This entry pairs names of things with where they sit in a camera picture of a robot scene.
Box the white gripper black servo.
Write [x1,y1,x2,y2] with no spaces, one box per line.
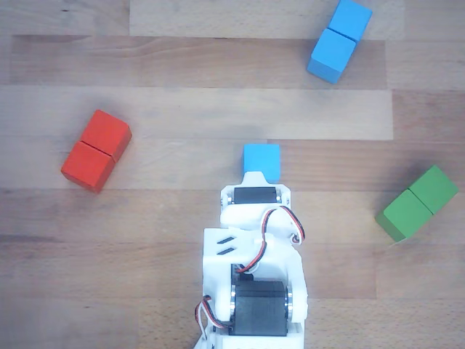
[219,172,304,245]

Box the small blue cube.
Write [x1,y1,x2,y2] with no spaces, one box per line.
[242,144,281,184]

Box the long blue block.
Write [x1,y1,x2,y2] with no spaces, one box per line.
[306,0,373,85]

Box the long red block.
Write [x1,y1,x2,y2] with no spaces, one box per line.
[60,109,133,194]

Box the long green block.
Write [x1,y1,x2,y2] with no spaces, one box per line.
[374,164,460,243]

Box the gripper servo cable loop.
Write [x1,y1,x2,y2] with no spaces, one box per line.
[235,206,306,274]

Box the shoulder servo cable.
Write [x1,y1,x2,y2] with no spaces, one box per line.
[195,294,215,341]

